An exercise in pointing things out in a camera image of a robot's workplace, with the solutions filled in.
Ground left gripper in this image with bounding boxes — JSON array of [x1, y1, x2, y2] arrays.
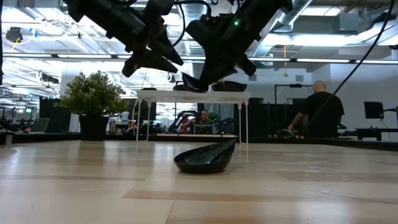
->
[[121, 0, 185, 79]]

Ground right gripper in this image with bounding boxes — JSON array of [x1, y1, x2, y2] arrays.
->
[[185, 0, 266, 91]]

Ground black square cup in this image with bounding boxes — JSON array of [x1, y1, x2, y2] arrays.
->
[[211, 80, 248, 93]]

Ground person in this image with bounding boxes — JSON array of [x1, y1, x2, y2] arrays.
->
[[287, 80, 345, 139], [182, 109, 219, 135]]

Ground grey laptop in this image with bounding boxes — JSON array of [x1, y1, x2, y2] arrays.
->
[[193, 124, 215, 135]]

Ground green plant in black pot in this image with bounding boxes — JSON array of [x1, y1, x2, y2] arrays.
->
[[53, 70, 131, 142]]

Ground ceiling light strip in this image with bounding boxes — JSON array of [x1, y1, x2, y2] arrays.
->
[[0, 53, 398, 64]]

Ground black partition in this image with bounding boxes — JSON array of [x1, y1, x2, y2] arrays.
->
[[39, 98, 71, 134]]

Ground grey chair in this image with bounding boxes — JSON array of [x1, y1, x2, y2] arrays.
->
[[30, 117, 50, 134]]

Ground black computer monitor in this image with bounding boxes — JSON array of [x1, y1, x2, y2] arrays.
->
[[363, 101, 385, 120]]

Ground black background desk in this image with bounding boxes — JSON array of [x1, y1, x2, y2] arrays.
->
[[354, 127, 398, 141]]

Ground white wire shelf rack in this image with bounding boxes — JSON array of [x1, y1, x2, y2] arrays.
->
[[135, 89, 252, 146]]

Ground silver air duct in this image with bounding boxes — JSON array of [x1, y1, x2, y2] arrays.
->
[[248, 0, 313, 60], [178, 0, 215, 82]]

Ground yellow hanging cord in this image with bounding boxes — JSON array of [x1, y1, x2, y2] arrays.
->
[[282, 45, 289, 78]]

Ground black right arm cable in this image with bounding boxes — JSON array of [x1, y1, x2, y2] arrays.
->
[[297, 0, 396, 138]]

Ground black metal table frame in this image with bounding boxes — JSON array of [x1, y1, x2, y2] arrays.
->
[[0, 132, 398, 152]]

